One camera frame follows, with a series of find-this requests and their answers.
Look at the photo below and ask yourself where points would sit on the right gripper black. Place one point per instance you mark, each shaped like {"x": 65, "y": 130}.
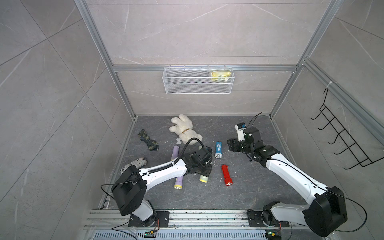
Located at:
{"x": 233, "y": 144}

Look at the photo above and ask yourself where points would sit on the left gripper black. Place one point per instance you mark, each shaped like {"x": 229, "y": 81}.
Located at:
{"x": 208, "y": 171}

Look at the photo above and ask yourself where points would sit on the green flashlight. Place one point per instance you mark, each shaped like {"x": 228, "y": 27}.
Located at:
{"x": 204, "y": 179}

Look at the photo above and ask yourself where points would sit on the blue flashlight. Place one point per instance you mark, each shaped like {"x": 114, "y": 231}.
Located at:
{"x": 218, "y": 153}

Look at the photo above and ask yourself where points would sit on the red flashlight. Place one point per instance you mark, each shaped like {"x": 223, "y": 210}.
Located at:
{"x": 227, "y": 178}

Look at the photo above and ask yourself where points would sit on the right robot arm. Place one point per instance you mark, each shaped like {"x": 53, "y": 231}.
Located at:
{"x": 325, "y": 209}

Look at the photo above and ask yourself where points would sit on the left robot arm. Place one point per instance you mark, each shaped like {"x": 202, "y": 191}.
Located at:
{"x": 130, "y": 188}

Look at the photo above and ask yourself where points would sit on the white plush bear toy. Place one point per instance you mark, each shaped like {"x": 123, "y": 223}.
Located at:
{"x": 183, "y": 127}

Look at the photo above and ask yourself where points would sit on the white patterned toy car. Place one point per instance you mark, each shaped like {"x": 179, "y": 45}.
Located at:
{"x": 138, "y": 163}

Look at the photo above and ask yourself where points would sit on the yellow sponge in basket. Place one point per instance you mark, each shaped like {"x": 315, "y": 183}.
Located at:
{"x": 220, "y": 75}

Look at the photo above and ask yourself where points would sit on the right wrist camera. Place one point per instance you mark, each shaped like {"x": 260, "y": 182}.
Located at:
{"x": 240, "y": 131}

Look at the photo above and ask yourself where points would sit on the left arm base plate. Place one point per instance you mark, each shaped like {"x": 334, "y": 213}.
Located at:
{"x": 158, "y": 219}

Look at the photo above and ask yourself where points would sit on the white wire wall basket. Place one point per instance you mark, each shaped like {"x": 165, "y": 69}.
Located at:
{"x": 195, "y": 80}

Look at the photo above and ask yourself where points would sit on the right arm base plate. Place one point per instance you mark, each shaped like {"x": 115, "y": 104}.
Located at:
{"x": 258, "y": 219}

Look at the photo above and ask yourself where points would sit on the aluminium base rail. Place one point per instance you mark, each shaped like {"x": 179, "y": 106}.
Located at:
{"x": 189, "y": 225}

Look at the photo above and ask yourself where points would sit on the black wire hook rack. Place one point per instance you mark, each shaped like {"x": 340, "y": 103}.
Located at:
{"x": 344, "y": 136}

